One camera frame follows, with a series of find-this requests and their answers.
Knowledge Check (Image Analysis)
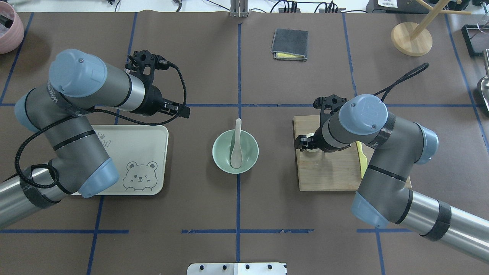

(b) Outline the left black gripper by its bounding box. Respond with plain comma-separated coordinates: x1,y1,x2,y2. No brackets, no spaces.
143,85,191,118

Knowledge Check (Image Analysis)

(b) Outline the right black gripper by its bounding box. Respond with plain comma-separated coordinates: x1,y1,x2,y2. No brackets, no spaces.
297,132,329,152

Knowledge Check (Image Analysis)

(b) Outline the white spoon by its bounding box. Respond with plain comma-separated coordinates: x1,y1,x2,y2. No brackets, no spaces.
230,118,243,169

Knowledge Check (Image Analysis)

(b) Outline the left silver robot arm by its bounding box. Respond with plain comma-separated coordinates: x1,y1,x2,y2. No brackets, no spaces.
0,49,190,229

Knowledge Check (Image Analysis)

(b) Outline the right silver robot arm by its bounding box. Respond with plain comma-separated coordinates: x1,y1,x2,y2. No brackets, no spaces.
295,94,489,262

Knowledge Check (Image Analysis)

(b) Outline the light green bowl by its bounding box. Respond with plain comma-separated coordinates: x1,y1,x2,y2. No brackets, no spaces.
212,130,259,174

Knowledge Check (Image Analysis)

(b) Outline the pink bowl with ice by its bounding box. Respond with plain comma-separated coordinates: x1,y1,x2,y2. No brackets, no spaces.
0,1,24,54

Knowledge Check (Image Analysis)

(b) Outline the wooden cutting board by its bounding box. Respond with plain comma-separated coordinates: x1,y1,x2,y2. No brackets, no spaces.
293,115,413,192

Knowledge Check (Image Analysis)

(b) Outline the white rectangular tray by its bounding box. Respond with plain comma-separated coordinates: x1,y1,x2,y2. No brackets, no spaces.
93,125,169,196

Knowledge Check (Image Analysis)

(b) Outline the yellow plastic knife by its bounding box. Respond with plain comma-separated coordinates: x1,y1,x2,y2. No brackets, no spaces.
356,141,368,179

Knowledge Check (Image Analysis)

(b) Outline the grey folded cloth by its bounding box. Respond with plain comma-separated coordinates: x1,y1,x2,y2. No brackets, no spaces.
271,28,309,61

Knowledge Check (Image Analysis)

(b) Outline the wooden mug tree stand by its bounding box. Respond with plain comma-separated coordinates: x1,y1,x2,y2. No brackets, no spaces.
390,0,472,57

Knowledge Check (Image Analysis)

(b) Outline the metal scoop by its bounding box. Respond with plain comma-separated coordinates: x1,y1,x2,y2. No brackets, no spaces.
478,49,489,114

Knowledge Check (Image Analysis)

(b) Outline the aluminium frame post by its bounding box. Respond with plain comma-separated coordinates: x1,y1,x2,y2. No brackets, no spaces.
230,0,249,18

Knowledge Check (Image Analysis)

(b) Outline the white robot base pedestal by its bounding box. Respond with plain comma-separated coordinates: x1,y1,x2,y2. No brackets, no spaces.
186,262,288,275

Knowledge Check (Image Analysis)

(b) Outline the black wire glass rack tray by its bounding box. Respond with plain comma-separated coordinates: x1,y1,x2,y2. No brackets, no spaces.
461,21,489,57

